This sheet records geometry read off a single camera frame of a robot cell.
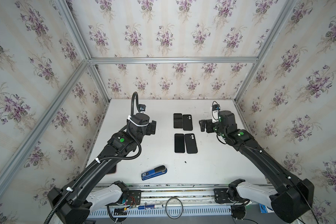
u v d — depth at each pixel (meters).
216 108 0.67
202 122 0.70
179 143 0.93
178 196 0.75
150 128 0.64
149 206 0.69
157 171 0.80
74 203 0.36
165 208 0.70
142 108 0.60
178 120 1.08
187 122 1.05
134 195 0.73
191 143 0.94
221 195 0.73
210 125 0.69
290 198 0.37
